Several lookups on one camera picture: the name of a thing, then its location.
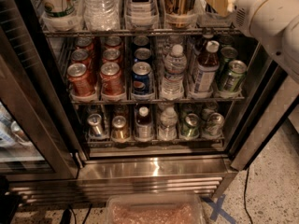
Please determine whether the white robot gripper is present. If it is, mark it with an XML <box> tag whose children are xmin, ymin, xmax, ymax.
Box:
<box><xmin>204</xmin><ymin>0</ymin><xmax>292</xmax><ymax>39</ymax></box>

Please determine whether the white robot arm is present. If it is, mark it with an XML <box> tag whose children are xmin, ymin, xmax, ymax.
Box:
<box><xmin>206</xmin><ymin>0</ymin><xmax>299</xmax><ymax>82</ymax></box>

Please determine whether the green soda can behind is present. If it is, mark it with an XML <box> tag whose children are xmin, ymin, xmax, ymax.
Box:
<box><xmin>216</xmin><ymin>46</ymin><xmax>238</xmax><ymax>79</ymax></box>

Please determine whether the green soda can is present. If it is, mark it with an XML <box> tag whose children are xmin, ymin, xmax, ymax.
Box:
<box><xmin>218</xmin><ymin>60</ymin><xmax>247</xmax><ymax>92</ymax></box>
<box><xmin>216</xmin><ymin>46</ymin><xmax>238</xmax><ymax>79</ymax></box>

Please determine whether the green soda can front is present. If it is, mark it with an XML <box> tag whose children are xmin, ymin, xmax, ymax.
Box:
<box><xmin>218</xmin><ymin>60</ymin><xmax>247</xmax><ymax>92</ymax></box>

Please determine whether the white label bottle top shelf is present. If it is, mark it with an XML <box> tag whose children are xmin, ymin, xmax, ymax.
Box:
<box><xmin>125</xmin><ymin>0</ymin><xmax>159</xmax><ymax>30</ymax></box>

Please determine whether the blue pepsi can behind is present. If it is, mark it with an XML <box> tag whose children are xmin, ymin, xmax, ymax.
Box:
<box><xmin>134</xmin><ymin>48</ymin><xmax>152</xmax><ymax>63</ymax></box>

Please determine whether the blue pepsi can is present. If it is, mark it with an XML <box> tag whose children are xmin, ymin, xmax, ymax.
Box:
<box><xmin>132</xmin><ymin>62</ymin><xmax>153</xmax><ymax>95</ymax></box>
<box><xmin>134</xmin><ymin>48</ymin><xmax>152</xmax><ymax>63</ymax></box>

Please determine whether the clear water bottle middle shelf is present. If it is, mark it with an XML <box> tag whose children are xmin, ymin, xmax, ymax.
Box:
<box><xmin>162</xmin><ymin>44</ymin><xmax>187</xmax><ymax>100</ymax></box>

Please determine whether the open fridge door right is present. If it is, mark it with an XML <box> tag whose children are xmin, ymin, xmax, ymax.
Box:
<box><xmin>231</xmin><ymin>75</ymin><xmax>299</xmax><ymax>172</ymax></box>

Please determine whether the blue pepsi can front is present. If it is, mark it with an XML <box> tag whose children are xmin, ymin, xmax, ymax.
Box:
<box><xmin>132</xmin><ymin>62</ymin><xmax>153</xmax><ymax>95</ymax></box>

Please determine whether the light green can bottom right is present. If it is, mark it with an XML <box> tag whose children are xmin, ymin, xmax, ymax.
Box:
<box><xmin>202</xmin><ymin>113</ymin><xmax>224</xmax><ymax>138</ymax></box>

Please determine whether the large water bottle top shelf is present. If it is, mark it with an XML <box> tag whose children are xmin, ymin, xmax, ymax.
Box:
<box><xmin>83</xmin><ymin>0</ymin><xmax>121</xmax><ymax>31</ymax></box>

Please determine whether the red soda can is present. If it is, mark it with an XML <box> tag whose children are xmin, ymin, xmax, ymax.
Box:
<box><xmin>102</xmin><ymin>49</ymin><xmax>122</xmax><ymax>63</ymax></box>
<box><xmin>71</xmin><ymin>49</ymin><xmax>93</xmax><ymax>69</ymax></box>
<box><xmin>67</xmin><ymin>63</ymin><xmax>95</xmax><ymax>97</ymax></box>
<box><xmin>100</xmin><ymin>62</ymin><xmax>124</xmax><ymax>95</ymax></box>

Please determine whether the green can bottom shelf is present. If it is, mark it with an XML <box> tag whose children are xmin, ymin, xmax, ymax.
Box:
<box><xmin>180</xmin><ymin>113</ymin><xmax>199</xmax><ymax>139</ymax></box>

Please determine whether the stainless steel fridge cabinet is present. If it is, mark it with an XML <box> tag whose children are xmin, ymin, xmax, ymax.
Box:
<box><xmin>0</xmin><ymin>0</ymin><xmax>299</xmax><ymax>205</ymax></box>

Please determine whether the water bottle bottom shelf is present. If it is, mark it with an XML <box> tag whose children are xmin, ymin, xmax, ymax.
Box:
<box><xmin>158</xmin><ymin>106</ymin><xmax>178</xmax><ymax>141</ymax></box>

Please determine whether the tea bottle bottom shelf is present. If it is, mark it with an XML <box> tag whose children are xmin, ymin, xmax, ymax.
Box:
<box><xmin>136</xmin><ymin>106</ymin><xmax>153</xmax><ymax>140</ymax></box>

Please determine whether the red soda can middle left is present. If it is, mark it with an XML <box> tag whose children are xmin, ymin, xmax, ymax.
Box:
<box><xmin>71</xmin><ymin>49</ymin><xmax>93</xmax><ymax>69</ymax></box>

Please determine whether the red soda can front left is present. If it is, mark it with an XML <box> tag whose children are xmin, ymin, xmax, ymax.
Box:
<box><xmin>67</xmin><ymin>63</ymin><xmax>95</xmax><ymax>97</ymax></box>

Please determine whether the gold can bottom shelf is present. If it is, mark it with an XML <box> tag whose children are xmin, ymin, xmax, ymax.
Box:
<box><xmin>111</xmin><ymin>116</ymin><xmax>129</xmax><ymax>142</ymax></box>

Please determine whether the silver can bottom left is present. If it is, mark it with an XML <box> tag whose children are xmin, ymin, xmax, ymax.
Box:
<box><xmin>87</xmin><ymin>114</ymin><xmax>105</xmax><ymax>137</ymax></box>

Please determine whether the glass fridge door left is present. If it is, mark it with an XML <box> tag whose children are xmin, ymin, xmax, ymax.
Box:
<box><xmin>0</xmin><ymin>0</ymin><xmax>78</xmax><ymax>182</ymax></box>

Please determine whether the iced tea bottle white cap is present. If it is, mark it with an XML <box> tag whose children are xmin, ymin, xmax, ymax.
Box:
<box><xmin>192</xmin><ymin>40</ymin><xmax>220</xmax><ymax>93</ymax></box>

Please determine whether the blue tape cross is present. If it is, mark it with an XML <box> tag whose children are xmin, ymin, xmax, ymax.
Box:
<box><xmin>203</xmin><ymin>194</ymin><xmax>236</xmax><ymax>224</ymax></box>

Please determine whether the clear plastic bin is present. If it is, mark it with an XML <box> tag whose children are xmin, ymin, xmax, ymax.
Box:
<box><xmin>105</xmin><ymin>192</ymin><xmax>206</xmax><ymax>224</ymax></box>

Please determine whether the black power cable right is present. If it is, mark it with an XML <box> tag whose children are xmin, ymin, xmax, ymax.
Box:
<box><xmin>242</xmin><ymin>167</ymin><xmax>255</xmax><ymax>224</ymax></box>

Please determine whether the black cables bottom left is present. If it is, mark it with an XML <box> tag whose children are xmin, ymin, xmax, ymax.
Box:
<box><xmin>59</xmin><ymin>203</ymin><xmax>93</xmax><ymax>224</ymax></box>

